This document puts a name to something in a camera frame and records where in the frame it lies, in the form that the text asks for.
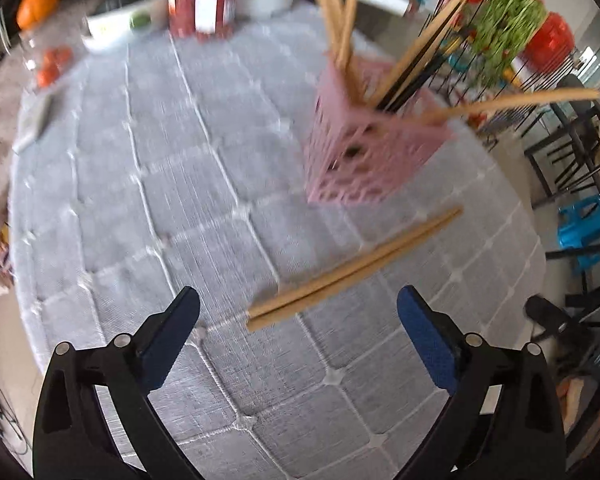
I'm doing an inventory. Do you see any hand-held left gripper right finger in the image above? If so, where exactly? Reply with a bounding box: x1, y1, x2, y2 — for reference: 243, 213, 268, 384
396, 285, 566, 480

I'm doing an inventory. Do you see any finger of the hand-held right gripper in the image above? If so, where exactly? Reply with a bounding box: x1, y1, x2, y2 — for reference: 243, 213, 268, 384
524, 296, 588, 347

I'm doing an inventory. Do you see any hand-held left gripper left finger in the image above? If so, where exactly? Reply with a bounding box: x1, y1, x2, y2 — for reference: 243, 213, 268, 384
32, 286, 203, 480

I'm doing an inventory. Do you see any plain light bamboo chopstick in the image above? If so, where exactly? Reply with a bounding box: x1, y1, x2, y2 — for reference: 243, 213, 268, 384
246, 214, 465, 332
247, 207, 463, 318

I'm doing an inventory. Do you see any pink perforated plastic basket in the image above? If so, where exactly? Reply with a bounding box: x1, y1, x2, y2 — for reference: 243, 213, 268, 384
302, 52, 453, 206

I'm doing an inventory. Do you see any black and wooden chopstick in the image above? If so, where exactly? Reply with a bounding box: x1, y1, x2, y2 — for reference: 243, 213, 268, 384
382, 25, 468, 110
390, 35, 473, 111

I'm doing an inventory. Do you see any bunch of wooden chopsticks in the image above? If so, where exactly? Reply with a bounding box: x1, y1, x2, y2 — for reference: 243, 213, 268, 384
305, 0, 600, 126

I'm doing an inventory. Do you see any blue plastic stool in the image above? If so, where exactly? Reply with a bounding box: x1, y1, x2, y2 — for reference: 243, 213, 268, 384
555, 195, 600, 271

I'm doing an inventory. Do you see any grey checkered tablecloth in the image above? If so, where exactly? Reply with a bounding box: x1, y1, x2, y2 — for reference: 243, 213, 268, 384
7, 0, 548, 480

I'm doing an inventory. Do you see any black chair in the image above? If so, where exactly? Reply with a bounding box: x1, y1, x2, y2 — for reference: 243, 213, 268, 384
522, 75, 600, 208

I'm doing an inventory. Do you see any white remote control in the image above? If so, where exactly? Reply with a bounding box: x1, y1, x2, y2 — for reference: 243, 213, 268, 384
12, 94, 56, 153

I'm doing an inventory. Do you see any bunch of green vegetables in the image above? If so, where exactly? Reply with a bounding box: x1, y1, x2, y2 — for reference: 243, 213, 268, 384
467, 0, 548, 88

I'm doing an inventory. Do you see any glass jar of small tomatoes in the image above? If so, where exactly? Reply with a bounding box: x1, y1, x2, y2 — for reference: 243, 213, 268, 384
17, 27, 76, 91

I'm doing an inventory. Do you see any short jar of red berries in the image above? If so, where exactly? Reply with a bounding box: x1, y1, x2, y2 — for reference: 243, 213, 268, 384
192, 0, 238, 41

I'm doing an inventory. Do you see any orange fruit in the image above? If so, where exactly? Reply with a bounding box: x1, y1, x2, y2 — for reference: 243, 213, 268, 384
16, 0, 62, 31

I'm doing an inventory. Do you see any black wire rack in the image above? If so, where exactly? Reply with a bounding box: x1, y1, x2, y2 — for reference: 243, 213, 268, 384
420, 0, 548, 126

